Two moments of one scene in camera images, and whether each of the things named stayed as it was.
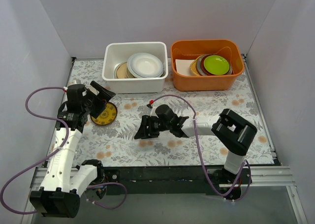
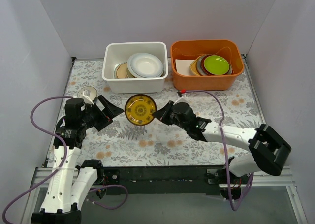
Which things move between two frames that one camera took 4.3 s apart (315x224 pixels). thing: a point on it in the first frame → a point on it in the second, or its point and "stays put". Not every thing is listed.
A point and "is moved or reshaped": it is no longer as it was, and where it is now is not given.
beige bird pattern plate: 120,72 stays put
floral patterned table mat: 114,144 stays put
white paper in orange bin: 183,67 stays put
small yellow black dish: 107,116 is moved or reshaped
